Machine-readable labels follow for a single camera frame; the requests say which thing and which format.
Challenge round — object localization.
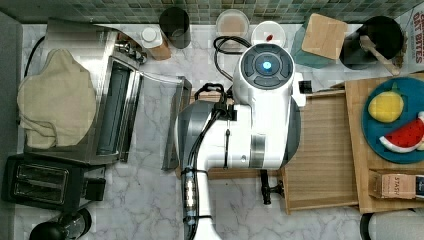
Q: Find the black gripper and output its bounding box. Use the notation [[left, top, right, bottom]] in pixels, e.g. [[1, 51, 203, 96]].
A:
[[260, 170, 284, 205]]

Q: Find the wooden drawer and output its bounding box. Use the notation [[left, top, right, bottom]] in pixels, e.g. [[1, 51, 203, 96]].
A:
[[281, 90, 358, 214]]

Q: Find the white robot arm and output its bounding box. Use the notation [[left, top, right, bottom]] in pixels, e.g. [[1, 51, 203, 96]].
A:
[[174, 43, 301, 240]]

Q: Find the tea bag box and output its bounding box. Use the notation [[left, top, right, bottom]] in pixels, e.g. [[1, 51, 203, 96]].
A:
[[368, 170, 423, 200]]

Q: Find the paper towel roll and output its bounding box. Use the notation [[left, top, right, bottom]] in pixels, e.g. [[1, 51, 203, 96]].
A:
[[360, 209, 424, 240]]

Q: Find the stainless toaster oven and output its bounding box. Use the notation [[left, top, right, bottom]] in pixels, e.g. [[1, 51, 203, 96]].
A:
[[25, 19, 191, 165]]

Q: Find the yellow toy lemon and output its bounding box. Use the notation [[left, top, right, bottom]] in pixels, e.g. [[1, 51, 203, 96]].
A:
[[368, 91, 404, 123]]

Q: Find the toy watermelon slice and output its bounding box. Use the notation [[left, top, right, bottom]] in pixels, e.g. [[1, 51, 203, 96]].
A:
[[379, 112, 423, 153]]

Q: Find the pink white lidded bowl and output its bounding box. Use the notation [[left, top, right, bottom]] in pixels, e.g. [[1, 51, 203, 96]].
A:
[[251, 21, 286, 47]]

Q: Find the teal canister wooden lid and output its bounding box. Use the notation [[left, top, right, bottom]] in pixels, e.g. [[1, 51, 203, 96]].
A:
[[291, 13, 348, 69]]

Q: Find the teal plate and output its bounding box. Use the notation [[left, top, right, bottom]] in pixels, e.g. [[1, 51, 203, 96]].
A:
[[361, 77, 424, 164]]

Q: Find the wooden spoon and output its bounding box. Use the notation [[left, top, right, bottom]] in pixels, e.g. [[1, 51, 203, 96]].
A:
[[360, 35, 400, 76]]

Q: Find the white cap spice bottle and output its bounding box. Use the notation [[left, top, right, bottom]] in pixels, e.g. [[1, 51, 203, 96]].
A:
[[141, 27, 171, 61]]

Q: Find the black tall cup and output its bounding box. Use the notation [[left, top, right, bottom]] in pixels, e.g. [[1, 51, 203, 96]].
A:
[[159, 7, 191, 49]]

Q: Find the black utensil holder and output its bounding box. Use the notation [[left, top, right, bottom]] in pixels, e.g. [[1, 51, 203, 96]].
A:
[[339, 16, 404, 70]]

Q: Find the black pepper grinder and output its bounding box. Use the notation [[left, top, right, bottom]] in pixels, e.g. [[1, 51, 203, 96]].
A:
[[29, 209, 92, 240]]

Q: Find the oat bites cereal box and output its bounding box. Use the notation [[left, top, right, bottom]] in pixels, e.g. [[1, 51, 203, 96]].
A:
[[398, 3, 424, 74]]

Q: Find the beige folded towel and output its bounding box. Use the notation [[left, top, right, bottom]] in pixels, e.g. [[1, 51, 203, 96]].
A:
[[17, 49, 96, 149]]

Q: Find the black two-slot toaster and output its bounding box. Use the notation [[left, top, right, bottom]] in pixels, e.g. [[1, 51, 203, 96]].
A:
[[1, 154, 106, 212]]

